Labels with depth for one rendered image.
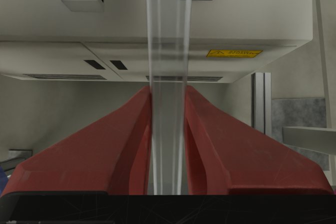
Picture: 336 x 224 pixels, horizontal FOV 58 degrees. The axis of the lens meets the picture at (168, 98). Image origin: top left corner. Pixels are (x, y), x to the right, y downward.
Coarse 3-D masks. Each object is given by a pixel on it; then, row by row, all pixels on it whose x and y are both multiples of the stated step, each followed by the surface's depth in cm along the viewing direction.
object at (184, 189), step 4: (148, 184) 21; (152, 184) 21; (184, 184) 21; (148, 188) 21; (152, 188) 21; (184, 188) 21; (332, 188) 21; (148, 192) 20; (152, 192) 20; (184, 192) 20
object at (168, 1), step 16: (160, 0) 9; (176, 0) 9; (160, 16) 9; (176, 16) 9; (160, 32) 10; (176, 32) 10; (160, 48) 10; (176, 48) 10; (160, 64) 11; (176, 64) 11; (160, 80) 11; (176, 80) 11; (160, 96) 11; (176, 96) 11; (160, 112) 12; (176, 112) 12; (160, 128) 13; (176, 128) 13; (160, 144) 13; (176, 144) 13; (160, 160) 14; (176, 160) 14; (160, 176) 15; (176, 176) 15; (160, 192) 15; (176, 192) 15
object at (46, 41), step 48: (0, 0) 45; (48, 0) 45; (144, 0) 45; (192, 0) 45; (240, 0) 45; (288, 0) 45; (0, 48) 52; (48, 48) 52; (96, 48) 51; (144, 48) 51; (192, 48) 50; (240, 48) 50; (288, 48) 49
